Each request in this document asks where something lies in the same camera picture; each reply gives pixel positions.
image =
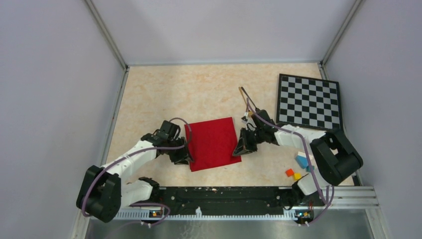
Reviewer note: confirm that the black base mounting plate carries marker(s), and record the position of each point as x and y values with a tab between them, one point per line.
232	201

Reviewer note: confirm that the dark metal fork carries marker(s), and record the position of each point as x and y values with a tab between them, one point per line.
249	97

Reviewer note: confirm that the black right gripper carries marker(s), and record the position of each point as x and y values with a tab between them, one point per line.
243	146

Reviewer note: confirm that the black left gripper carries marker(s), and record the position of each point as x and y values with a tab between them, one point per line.
182	158

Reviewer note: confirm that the gold spoon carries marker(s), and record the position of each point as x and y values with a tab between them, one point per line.
248	112

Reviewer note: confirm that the teal block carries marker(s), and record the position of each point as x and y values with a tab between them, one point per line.
309	168

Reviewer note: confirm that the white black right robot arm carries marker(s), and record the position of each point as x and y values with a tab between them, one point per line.
335	157

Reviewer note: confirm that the red cloth napkin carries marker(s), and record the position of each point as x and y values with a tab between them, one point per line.
212	143

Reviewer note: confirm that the aluminium frame rail front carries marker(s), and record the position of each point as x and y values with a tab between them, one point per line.
149	213

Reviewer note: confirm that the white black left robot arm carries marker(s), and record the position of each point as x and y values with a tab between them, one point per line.
105	189

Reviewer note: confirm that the blue block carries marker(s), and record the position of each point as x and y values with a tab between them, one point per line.
302	161

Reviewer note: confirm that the black and white chessboard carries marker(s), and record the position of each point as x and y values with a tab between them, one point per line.
309	102

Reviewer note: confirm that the orange block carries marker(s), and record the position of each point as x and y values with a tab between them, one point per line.
289	173

